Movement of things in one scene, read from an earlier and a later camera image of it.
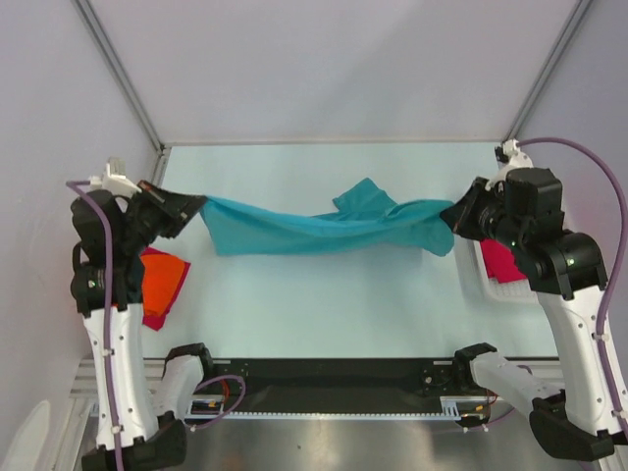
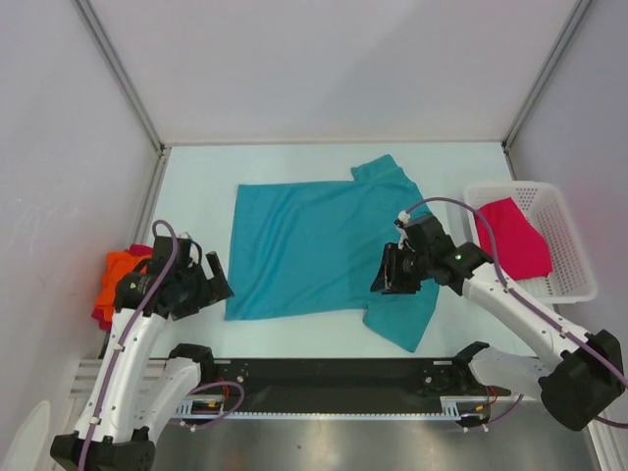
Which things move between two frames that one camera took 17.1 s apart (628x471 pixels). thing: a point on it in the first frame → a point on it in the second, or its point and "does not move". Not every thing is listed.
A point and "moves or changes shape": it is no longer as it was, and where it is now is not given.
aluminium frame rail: [85, 382] does not move
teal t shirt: [362, 213] moves or changes shape
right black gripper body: [483, 216] → [403, 270]
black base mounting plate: [350, 385] does not move
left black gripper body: [152, 213] → [196, 290]
